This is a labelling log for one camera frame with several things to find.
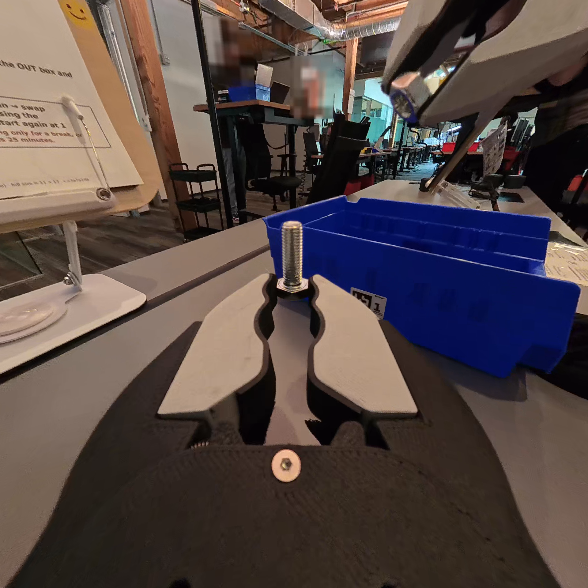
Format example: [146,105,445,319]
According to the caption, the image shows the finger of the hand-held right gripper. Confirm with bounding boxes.
[382,0,483,92]
[413,0,588,128]

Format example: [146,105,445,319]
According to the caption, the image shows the steel hex bolt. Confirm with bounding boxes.
[276,220,310,300]

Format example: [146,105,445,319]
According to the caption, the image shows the wooden backing board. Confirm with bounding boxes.
[57,0,164,219]

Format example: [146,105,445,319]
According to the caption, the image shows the wood-top standing desk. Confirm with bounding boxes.
[193,99,322,226]

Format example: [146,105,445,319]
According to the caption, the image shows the steel hex nut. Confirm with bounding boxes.
[390,73,432,125]

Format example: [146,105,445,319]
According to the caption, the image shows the black office chair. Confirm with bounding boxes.
[305,111,372,207]
[247,131,305,211]

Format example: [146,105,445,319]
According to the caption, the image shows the wooden support post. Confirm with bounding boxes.
[119,0,199,232]

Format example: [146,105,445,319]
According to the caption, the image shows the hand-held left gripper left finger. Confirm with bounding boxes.
[157,274,278,445]

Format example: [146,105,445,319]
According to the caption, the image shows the printed marker sheet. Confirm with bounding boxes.
[479,117,510,177]

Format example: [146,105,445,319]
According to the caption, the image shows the printed paper sheet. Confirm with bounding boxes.
[544,232,588,283]

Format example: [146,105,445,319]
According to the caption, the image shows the blue plastic bin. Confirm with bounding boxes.
[263,195,582,379]

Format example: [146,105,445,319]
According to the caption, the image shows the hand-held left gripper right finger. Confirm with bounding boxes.
[306,274,419,426]

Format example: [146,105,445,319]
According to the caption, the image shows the white document stand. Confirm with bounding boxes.
[0,94,148,375]

